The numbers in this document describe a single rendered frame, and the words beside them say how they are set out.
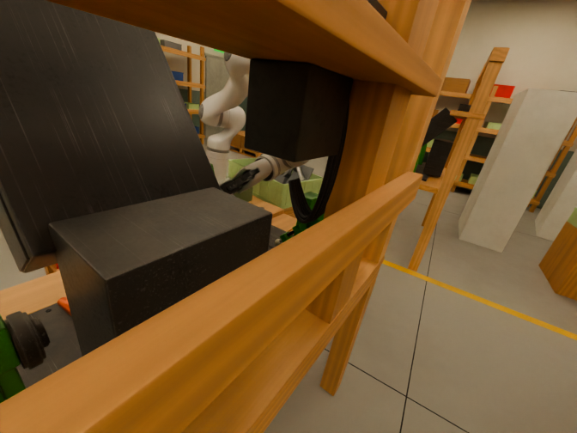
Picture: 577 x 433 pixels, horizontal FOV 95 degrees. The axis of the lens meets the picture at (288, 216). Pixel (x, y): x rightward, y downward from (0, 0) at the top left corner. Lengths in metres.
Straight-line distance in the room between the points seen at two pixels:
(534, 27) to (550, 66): 0.82
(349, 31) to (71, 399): 0.33
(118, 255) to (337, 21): 0.35
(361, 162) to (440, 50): 0.53
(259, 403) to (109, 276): 0.42
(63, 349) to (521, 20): 7.92
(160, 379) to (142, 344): 0.03
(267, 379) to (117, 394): 0.50
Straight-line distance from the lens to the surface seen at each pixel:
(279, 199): 1.68
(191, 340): 0.23
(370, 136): 0.60
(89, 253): 0.41
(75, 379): 0.23
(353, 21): 0.29
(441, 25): 1.06
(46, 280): 1.00
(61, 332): 0.83
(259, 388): 0.68
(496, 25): 7.80
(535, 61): 7.74
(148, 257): 0.39
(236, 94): 1.27
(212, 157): 1.46
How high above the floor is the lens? 1.45
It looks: 24 degrees down
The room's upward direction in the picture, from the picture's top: 9 degrees clockwise
